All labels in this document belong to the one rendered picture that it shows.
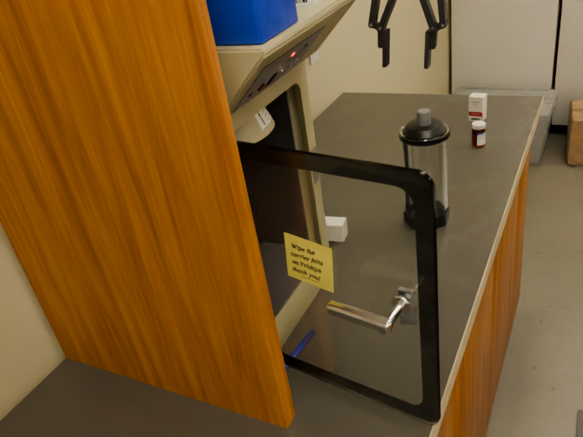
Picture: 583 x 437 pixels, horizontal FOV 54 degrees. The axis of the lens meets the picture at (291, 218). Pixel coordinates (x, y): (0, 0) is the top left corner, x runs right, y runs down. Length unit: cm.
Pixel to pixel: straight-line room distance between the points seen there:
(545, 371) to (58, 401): 172
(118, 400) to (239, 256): 45
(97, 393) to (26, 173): 42
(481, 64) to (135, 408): 328
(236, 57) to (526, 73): 330
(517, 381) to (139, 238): 172
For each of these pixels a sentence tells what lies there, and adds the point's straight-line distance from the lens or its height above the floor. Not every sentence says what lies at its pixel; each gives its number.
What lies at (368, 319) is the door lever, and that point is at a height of 121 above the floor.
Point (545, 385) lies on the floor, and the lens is 230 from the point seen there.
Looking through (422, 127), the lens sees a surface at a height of 118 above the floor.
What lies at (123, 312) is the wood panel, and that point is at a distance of 98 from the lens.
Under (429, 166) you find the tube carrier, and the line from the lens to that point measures 126.
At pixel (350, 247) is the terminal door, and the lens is 72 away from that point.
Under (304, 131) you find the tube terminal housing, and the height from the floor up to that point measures 126.
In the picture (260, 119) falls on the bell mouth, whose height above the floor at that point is 134.
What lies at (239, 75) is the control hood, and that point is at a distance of 71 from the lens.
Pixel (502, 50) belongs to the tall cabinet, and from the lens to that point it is 388.
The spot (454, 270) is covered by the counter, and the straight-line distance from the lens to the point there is 122.
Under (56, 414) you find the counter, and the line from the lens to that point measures 113.
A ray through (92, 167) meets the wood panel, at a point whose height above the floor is 138.
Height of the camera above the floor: 168
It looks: 31 degrees down
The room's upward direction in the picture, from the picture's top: 10 degrees counter-clockwise
